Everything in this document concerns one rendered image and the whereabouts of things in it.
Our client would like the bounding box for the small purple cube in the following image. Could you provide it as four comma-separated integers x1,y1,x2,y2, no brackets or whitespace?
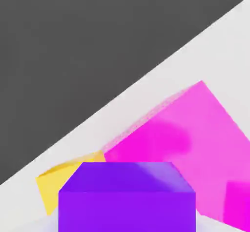
58,161,197,232

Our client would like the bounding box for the large magenta box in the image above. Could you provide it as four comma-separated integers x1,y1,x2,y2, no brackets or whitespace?
102,80,250,232

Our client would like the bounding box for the large yellow box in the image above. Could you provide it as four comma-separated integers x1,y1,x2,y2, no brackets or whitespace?
35,150,106,216

